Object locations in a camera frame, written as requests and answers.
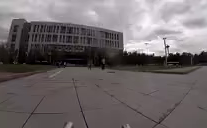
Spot tall pole with fittings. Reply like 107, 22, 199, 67
162, 37, 171, 67

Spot grass strip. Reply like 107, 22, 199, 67
0, 63, 57, 75

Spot grass patch with kerb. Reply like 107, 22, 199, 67
112, 64, 203, 75

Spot row of dark trees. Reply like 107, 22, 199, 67
122, 48, 207, 67

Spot person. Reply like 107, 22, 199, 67
87, 59, 93, 71
100, 57, 107, 71

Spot thin lamp pole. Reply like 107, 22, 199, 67
144, 42, 150, 56

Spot large curved pale building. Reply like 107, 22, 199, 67
6, 18, 125, 66

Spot group of people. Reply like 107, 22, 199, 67
55, 60, 68, 69

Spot robot's own part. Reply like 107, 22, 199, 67
121, 123, 132, 128
63, 121, 74, 128

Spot pale vehicle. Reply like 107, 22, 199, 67
166, 61, 181, 67

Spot grey concrete slab pavement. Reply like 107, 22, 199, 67
0, 65, 207, 128

